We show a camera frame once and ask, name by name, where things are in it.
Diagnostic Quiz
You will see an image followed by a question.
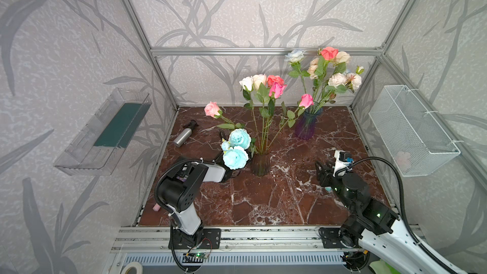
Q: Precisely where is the dark red glass vase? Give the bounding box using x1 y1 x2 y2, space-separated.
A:
251 148 271 177

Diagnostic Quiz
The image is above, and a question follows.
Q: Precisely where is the pink rose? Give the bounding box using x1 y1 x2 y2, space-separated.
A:
204 102 245 130

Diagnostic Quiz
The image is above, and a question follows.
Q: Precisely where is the purple blue glass vase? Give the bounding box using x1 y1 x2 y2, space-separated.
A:
294 107 323 140

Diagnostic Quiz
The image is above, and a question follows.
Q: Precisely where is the small pink bud stem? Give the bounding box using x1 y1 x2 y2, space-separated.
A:
261 82 287 153

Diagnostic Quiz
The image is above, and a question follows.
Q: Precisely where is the white pink peony stem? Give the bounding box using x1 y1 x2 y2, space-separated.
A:
318 66 365 107

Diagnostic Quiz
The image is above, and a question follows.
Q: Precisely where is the peach rose stem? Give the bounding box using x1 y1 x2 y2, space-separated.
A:
308 58 320 104

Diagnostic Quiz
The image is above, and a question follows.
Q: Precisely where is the pale blue rose stem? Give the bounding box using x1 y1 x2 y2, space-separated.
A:
285 49 309 94

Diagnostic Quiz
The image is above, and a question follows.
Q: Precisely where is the cream pink rose stem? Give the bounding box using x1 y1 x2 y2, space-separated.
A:
332 52 351 75

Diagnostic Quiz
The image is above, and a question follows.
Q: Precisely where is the light blue hydrangea stem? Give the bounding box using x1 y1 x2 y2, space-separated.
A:
221 129 256 170

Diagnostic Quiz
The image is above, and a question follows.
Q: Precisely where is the white rose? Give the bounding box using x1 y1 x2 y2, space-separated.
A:
239 77 261 150

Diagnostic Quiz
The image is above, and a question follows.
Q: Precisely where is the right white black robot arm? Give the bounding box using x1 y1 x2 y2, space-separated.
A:
315 160 463 273

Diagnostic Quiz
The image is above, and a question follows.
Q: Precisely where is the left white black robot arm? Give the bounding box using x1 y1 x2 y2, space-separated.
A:
154 129 252 238

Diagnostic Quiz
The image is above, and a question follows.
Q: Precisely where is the silver spray bottle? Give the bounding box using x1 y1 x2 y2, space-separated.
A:
173 119 198 147

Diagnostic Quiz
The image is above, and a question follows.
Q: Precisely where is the pink object in basket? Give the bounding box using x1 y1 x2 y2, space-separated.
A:
394 151 412 171

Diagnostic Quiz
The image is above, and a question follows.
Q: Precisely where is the green black work glove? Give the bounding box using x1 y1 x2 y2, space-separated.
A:
369 260 400 274

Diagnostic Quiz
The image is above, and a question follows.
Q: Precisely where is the green circuit board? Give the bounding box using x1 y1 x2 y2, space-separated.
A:
183 252 211 263

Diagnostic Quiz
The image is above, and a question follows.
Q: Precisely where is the white tape roll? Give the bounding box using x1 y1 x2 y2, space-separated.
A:
120 261 143 274

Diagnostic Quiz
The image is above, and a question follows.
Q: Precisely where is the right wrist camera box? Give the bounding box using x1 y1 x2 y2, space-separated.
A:
333 150 353 178

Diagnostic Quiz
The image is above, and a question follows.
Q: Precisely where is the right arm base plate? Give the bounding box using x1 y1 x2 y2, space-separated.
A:
318 227 359 249

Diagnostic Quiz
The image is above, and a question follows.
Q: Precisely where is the purple pink handled tool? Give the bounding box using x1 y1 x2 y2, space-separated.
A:
152 204 161 212

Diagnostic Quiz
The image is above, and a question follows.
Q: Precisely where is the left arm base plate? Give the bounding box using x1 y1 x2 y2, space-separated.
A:
168 228 222 250

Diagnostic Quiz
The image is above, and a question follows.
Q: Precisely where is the white wire mesh basket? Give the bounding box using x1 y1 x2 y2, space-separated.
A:
369 85 461 177

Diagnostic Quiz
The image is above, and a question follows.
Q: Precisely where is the right black corrugated cable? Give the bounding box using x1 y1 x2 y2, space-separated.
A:
334 156 457 274

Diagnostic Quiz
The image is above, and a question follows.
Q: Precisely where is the aluminium front rail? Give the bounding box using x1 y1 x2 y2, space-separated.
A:
110 225 429 254

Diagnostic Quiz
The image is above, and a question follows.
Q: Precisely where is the clear plastic wall tray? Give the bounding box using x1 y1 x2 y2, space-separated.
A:
54 88 152 176

